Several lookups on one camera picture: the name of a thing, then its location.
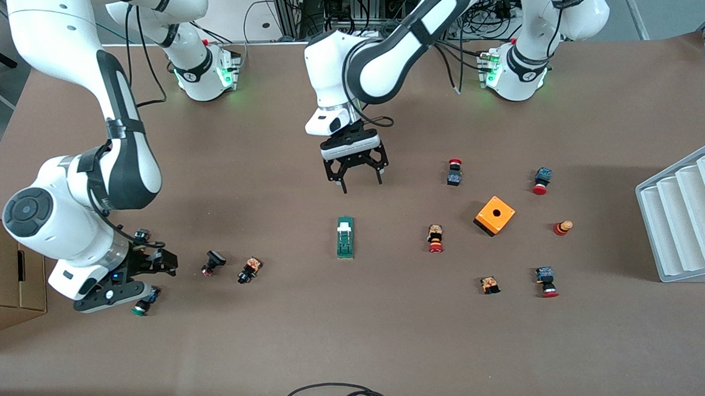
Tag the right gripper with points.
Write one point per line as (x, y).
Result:
(145, 261)

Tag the orange button enclosure box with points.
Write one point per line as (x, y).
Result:
(498, 220)

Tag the green rail clip part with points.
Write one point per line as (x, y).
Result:
(345, 244)

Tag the black flat rectangular pushbutton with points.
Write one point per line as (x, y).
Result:
(214, 259)

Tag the brown cardboard box with slots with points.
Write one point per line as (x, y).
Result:
(9, 280)

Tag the red mushroom button blue block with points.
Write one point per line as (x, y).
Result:
(545, 276)
(542, 176)

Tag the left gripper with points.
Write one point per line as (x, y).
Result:
(351, 144)

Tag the red yellow button head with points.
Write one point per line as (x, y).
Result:
(562, 227)

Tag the white stepped plastic rack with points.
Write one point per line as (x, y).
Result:
(680, 215)

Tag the red mushroom button orange block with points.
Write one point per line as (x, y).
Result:
(435, 236)

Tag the black selector switch orange block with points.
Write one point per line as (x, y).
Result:
(143, 235)
(249, 269)

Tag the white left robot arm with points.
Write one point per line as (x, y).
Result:
(334, 62)

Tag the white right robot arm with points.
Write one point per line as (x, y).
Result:
(53, 35)

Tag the red mushroom button black block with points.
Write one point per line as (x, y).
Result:
(454, 177)

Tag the black bar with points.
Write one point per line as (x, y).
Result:
(0, 55)

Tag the green mushroom pushbutton switch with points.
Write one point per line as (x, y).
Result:
(149, 296)

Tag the small orange contact block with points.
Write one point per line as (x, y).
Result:
(489, 284)

